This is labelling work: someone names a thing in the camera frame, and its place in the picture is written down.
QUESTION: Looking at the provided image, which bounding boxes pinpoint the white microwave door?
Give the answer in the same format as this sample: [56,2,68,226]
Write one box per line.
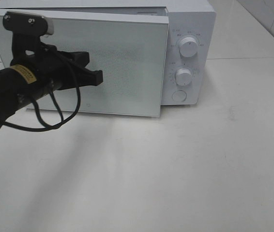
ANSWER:
[0,9,169,119]

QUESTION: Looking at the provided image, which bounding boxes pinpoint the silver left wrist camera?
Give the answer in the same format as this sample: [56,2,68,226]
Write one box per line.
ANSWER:
[2,11,54,37]

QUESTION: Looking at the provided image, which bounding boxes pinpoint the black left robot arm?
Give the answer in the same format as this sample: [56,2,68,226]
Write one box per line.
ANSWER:
[0,32,103,132]

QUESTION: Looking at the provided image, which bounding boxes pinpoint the round white door button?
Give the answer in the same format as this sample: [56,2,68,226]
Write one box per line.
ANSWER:
[172,90,187,102]

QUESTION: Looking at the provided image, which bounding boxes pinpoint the white timer knob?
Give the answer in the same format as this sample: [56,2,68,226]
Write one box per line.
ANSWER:
[175,68,193,86]

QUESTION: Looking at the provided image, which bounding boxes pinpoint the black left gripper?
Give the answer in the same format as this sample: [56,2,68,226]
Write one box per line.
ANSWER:
[9,33,103,97]

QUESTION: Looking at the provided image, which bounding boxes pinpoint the white power knob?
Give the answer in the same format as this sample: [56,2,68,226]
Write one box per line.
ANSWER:
[178,36,198,58]

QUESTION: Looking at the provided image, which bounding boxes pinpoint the white microwave oven body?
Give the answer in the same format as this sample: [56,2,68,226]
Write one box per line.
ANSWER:
[0,0,216,105]

